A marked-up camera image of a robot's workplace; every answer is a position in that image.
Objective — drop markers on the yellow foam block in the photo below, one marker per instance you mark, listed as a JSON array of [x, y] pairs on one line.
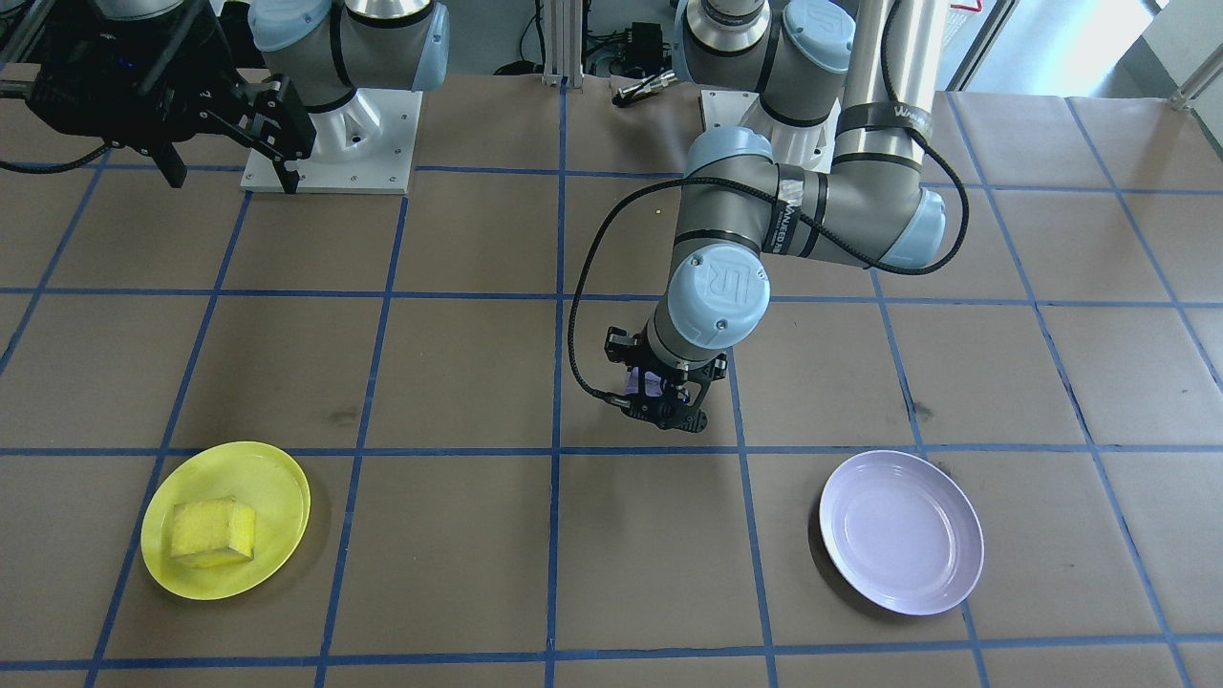
[[210, 530]]

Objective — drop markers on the yellow plate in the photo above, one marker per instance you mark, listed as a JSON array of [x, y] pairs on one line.
[[258, 478]]

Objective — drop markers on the purple foam block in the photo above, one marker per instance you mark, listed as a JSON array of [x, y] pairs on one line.
[[650, 384]]

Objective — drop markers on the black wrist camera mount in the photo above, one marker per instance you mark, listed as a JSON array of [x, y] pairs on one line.
[[124, 57], [669, 416]]

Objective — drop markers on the white square base plate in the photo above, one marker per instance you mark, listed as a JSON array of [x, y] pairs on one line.
[[715, 110], [382, 162]]

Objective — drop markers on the purple plate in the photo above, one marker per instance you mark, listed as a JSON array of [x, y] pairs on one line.
[[903, 535]]

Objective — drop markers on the black power supply box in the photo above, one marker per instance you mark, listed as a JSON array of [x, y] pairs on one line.
[[645, 38]]

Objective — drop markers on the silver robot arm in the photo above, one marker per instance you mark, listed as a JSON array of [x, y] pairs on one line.
[[382, 48], [717, 296]]

